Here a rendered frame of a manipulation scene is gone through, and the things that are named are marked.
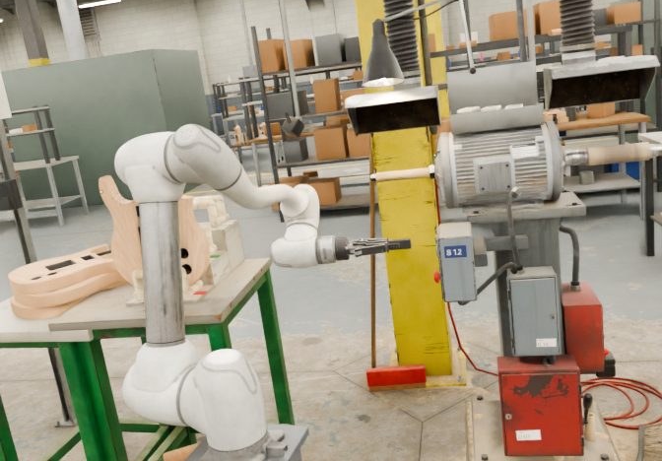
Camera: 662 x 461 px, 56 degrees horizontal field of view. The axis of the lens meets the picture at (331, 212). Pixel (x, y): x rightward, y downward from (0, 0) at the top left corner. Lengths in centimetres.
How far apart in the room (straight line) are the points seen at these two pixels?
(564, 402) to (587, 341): 21
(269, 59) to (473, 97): 510
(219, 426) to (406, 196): 175
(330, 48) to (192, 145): 547
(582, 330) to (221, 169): 128
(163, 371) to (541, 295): 114
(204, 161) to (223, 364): 50
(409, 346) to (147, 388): 186
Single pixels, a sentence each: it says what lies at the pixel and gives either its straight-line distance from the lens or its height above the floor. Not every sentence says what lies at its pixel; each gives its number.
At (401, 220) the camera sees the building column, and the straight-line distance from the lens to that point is 307.
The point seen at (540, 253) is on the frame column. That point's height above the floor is 97.
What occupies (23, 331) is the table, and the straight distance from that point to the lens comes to 242.
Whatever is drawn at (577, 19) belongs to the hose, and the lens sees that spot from 215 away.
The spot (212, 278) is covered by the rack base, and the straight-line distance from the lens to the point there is 227.
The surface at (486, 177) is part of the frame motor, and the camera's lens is 199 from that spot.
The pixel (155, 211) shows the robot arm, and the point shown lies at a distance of 166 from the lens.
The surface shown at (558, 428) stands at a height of 42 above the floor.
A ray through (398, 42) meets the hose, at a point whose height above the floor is 168.
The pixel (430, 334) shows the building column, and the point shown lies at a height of 26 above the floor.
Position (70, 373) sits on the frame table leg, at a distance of 238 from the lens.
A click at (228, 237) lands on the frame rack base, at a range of 240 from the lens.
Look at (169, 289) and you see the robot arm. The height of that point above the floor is 113.
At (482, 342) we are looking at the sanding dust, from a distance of 376.
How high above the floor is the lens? 162
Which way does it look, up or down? 13 degrees down
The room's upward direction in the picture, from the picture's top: 8 degrees counter-clockwise
